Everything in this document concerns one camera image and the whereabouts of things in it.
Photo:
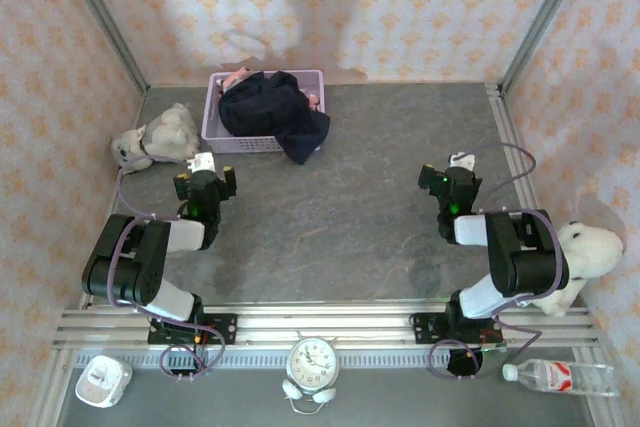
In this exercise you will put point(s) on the pink whale print shorts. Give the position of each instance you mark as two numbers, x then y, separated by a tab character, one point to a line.
235	78

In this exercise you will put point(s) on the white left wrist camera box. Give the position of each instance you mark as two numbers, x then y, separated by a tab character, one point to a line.
202	162

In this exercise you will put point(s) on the grey white plush dog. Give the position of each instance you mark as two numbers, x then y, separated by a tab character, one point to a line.
165	137

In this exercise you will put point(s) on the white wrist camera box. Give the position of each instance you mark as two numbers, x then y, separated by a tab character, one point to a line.
462	161
202	162

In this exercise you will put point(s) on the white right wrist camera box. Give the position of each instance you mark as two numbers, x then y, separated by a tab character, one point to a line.
462	161

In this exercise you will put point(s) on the aluminium frame post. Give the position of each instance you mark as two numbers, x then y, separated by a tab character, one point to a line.
100	12
545	12

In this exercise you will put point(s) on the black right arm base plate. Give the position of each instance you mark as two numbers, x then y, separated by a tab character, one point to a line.
425	329

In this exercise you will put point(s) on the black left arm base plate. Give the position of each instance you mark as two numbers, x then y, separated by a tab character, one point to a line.
225	329

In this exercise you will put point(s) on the navy blue garment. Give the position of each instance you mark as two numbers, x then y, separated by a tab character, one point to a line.
270	112

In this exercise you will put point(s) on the cream white plush dog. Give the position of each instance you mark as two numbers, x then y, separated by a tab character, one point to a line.
585	252

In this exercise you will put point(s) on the white twin bell alarm clock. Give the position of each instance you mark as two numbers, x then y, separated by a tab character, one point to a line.
313	362

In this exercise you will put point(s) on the aluminium mounting rail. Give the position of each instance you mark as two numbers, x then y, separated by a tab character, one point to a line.
325	322

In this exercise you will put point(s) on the small white square clock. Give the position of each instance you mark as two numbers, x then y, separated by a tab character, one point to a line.
102	382

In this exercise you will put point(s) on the clear water bottle red label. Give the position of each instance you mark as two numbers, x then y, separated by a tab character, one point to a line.
560	377

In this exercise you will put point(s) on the purple plastic laundry basket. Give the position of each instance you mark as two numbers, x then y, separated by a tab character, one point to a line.
212	137

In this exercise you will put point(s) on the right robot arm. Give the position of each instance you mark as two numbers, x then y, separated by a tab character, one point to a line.
525	257

